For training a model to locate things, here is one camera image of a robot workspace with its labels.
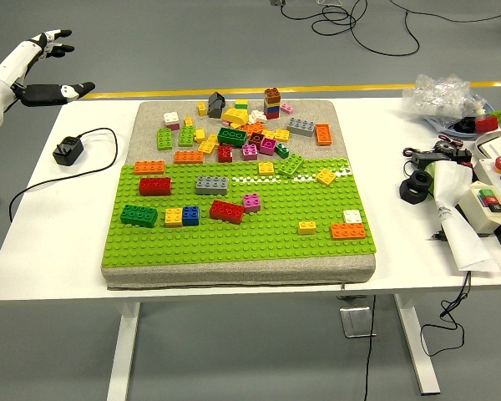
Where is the black plastic part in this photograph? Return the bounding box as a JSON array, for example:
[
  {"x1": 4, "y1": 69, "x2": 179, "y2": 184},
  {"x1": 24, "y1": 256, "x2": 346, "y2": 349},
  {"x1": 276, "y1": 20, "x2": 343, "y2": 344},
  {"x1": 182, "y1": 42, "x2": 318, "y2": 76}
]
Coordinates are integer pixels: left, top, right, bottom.
[{"x1": 453, "y1": 117, "x2": 478, "y2": 135}]

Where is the white flat device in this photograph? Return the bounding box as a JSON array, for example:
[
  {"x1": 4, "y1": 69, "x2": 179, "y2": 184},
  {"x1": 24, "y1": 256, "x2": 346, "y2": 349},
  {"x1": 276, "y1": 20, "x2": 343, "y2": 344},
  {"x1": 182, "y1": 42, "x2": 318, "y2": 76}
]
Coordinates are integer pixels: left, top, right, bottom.
[{"x1": 471, "y1": 130, "x2": 501, "y2": 162}]

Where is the yellow curved brick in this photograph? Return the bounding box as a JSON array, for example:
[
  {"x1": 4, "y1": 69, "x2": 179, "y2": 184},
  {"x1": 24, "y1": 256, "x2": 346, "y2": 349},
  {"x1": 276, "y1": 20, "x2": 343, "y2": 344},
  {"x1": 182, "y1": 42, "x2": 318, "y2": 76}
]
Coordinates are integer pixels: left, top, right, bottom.
[{"x1": 221, "y1": 107, "x2": 250, "y2": 126}]

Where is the silver metal foot plate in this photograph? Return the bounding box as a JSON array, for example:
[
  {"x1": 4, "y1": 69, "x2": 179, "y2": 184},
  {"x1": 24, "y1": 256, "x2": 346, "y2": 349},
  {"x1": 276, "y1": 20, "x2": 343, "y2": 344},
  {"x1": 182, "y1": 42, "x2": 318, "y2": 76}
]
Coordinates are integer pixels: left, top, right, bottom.
[{"x1": 338, "y1": 306, "x2": 377, "y2": 338}]

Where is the white control box with buttons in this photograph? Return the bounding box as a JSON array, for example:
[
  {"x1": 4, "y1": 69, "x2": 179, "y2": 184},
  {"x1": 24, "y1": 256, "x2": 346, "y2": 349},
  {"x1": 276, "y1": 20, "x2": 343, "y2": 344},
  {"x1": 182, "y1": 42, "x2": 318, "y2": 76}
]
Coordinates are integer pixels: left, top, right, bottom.
[{"x1": 472, "y1": 155, "x2": 501, "y2": 226}]

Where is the pink two-by-two brick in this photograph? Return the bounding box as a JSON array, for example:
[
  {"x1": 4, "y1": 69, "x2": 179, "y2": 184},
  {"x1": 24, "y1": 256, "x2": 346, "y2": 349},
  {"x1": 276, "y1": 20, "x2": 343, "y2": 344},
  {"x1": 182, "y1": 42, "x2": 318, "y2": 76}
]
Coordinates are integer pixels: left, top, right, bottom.
[{"x1": 242, "y1": 193, "x2": 262, "y2": 214}]

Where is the white table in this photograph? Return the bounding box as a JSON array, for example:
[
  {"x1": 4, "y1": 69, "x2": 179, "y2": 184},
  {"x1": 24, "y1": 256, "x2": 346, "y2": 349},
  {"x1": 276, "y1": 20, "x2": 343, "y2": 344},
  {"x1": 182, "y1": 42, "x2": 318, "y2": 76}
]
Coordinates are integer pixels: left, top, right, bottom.
[{"x1": 0, "y1": 98, "x2": 501, "y2": 396}]

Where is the black adapter cord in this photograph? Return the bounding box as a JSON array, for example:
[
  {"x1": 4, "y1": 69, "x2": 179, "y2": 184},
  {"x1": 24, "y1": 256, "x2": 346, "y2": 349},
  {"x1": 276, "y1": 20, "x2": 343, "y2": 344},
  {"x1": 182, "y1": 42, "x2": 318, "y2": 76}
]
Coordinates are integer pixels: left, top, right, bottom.
[{"x1": 8, "y1": 127, "x2": 119, "y2": 222}]

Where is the black power brick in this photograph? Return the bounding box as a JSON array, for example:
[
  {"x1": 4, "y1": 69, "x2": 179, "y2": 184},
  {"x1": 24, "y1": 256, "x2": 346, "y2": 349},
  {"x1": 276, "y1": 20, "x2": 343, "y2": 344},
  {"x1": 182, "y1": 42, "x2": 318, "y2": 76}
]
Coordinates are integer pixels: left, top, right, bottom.
[{"x1": 412, "y1": 150, "x2": 452, "y2": 165}]

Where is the green studded baseplate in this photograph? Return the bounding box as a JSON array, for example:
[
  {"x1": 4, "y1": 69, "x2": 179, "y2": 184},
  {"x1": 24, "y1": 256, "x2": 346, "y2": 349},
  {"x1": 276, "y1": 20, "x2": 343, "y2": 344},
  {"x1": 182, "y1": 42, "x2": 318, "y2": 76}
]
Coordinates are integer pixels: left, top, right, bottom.
[{"x1": 100, "y1": 158, "x2": 379, "y2": 269}]

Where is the blue bowl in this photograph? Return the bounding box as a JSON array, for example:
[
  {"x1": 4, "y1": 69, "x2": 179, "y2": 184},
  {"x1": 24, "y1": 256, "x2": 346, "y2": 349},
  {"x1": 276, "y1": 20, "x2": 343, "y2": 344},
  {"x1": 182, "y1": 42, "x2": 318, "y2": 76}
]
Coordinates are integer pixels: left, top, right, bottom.
[{"x1": 423, "y1": 102, "x2": 500, "y2": 137}]

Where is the black floor cable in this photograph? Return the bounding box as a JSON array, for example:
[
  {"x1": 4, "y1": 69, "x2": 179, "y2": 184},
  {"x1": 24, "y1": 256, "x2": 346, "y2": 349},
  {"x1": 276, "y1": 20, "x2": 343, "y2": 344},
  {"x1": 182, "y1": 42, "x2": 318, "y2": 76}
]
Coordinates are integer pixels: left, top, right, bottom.
[{"x1": 277, "y1": 0, "x2": 501, "y2": 58}]

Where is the grey two-by-four brick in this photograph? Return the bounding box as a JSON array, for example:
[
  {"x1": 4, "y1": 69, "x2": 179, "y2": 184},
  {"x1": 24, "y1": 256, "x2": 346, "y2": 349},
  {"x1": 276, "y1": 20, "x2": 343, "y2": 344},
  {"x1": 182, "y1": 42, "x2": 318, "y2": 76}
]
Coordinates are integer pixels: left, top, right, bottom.
[
  {"x1": 195, "y1": 175, "x2": 230, "y2": 196},
  {"x1": 286, "y1": 117, "x2": 317, "y2": 138}
]

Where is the black hanging cable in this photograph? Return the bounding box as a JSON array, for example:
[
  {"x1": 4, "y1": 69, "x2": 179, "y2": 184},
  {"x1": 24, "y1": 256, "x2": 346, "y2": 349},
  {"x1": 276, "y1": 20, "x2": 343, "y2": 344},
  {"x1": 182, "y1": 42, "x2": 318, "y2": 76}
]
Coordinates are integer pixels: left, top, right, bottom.
[{"x1": 420, "y1": 271, "x2": 472, "y2": 357}]

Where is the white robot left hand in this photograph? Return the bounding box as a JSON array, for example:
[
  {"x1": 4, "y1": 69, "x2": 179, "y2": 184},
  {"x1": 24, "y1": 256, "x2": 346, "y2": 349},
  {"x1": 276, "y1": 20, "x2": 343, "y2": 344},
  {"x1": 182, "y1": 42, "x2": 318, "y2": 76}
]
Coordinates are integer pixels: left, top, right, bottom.
[{"x1": 0, "y1": 28, "x2": 96, "y2": 113}]

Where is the small white button box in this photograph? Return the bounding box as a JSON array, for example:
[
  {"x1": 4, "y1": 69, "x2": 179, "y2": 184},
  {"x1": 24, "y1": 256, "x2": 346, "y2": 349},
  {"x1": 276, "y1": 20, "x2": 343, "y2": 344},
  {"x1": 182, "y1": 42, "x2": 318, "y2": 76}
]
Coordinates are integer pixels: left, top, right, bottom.
[{"x1": 458, "y1": 180, "x2": 501, "y2": 237}]

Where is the grey-brown cushion mat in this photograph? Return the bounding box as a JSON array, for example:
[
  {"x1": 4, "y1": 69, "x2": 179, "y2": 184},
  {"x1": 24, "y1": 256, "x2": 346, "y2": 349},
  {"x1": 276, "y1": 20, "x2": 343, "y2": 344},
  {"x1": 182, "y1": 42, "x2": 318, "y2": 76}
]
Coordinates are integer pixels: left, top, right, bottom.
[{"x1": 100, "y1": 99, "x2": 377, "y2": 292}]

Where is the dark grey angled piece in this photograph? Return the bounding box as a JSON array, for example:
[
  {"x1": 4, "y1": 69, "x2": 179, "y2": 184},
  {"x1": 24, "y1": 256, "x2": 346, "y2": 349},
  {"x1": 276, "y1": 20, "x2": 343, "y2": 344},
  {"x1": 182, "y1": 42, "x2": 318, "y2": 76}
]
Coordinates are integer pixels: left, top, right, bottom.
[{"x1": 207, "y1": 91, "x2": 227, "y2": 119}]

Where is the red two-by-four brick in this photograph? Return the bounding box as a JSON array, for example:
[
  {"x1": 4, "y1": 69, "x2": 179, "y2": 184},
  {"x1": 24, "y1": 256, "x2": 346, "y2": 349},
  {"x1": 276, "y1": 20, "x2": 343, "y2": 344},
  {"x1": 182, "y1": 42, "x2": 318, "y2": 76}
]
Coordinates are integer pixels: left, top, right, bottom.
[
  {"x1": 209, "y1": 200, "x2": 246, "y2": 226},
  {"x1": 138, "y1": 176, "x2": 173, "y2": 197}
]

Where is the lime green sheet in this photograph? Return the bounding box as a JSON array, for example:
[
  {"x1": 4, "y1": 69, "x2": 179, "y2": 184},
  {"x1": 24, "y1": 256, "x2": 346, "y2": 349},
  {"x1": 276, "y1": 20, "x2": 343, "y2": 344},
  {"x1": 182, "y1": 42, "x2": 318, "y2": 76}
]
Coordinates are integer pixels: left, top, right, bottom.
[{"x1": 424, "y1": 161, "x2": 439, "y2": 197}]

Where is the dark green two-by-four brick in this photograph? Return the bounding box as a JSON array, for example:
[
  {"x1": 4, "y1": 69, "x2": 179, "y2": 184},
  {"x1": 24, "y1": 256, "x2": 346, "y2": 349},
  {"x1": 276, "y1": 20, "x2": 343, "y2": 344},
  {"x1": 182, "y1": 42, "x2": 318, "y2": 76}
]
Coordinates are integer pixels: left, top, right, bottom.
[
  {"x1": 216, "y1": 127, "x2": 249, "y2": 148},
  {"x1": 119, "y1": 204, "x2": 159, "y2": 229}
]

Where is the black cable under table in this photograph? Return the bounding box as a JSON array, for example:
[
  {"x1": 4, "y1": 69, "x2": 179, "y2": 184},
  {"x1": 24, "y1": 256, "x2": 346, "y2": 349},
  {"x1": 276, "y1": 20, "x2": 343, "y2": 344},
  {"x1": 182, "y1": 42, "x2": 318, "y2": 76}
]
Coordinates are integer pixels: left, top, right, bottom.
[{"x1": 362, "y1": 294, "x2": 377, "y2": 401}]

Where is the large black nut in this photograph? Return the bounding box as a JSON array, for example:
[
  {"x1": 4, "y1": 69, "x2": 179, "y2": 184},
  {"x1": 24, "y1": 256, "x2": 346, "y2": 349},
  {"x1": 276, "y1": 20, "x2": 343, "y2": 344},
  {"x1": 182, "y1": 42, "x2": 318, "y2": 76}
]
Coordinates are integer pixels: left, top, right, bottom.
[{"x1": 398, "y1": 169, "x2": 435, "y2": 205}]

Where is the black power adapter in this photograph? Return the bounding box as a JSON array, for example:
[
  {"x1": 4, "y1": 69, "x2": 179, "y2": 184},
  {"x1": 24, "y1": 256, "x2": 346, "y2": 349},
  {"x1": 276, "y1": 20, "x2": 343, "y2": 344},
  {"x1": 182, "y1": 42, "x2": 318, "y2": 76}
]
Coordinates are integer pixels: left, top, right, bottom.
[{"x1": 52, "y1": 135, "x2": 85, "y2": 167}]

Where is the yellow two-by-four brick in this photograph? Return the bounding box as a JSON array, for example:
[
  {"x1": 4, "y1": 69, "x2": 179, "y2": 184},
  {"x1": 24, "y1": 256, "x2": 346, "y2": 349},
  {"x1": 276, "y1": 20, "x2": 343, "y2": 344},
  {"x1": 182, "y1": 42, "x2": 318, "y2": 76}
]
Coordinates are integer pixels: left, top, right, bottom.
[{"x1": 197, "y1": 133, "x2": 220, "y2": 156}]

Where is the white paper bag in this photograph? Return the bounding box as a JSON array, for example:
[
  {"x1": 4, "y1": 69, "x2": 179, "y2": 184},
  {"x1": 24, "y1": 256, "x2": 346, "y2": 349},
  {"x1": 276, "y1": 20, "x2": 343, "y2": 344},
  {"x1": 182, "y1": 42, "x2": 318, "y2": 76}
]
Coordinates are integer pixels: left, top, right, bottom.
[{"x1": 429, "y1": 160, "x2": 501, "y2": 273}]

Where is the clear crumpled plastic bag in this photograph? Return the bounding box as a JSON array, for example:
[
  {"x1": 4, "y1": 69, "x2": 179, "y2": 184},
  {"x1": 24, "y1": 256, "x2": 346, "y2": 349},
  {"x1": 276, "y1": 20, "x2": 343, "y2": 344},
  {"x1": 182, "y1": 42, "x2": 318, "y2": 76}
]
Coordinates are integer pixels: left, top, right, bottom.
[{"x1": 402, "y1": 74, "x2": 492, "y2": 126}]

